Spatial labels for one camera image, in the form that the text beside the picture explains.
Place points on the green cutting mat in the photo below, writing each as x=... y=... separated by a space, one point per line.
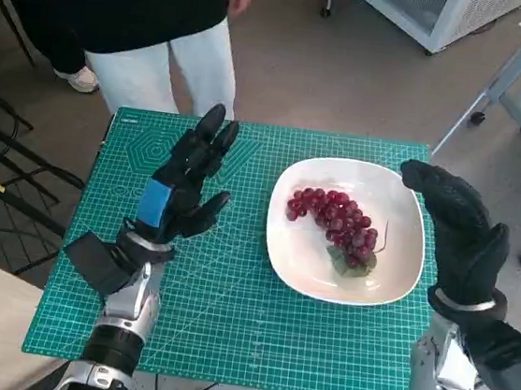
x=250 y=325

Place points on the white mesh cabinet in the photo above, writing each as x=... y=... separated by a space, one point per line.
x=404 y=4

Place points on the person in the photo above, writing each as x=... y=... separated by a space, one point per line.
x=121 y=10
x=83 y=80

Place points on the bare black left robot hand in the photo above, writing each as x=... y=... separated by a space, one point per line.
x=180 y=195

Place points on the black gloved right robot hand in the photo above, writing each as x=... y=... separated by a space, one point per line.
x=463 y=237

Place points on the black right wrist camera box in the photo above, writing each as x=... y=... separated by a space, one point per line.
x=513 y=370

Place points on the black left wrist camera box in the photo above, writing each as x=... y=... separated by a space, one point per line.
x=93 y=260

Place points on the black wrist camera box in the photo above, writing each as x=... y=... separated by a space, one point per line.
x=93 y=260
x=513 y=370

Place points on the black metal rack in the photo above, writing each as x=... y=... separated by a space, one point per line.
x=0 y=187

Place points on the red toy grape bunch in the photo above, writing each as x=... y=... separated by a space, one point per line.
x=334 y=213

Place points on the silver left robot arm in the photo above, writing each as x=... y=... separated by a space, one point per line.
x=128 y=302

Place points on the white square plate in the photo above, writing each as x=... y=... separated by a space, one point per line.
x=300 y=256

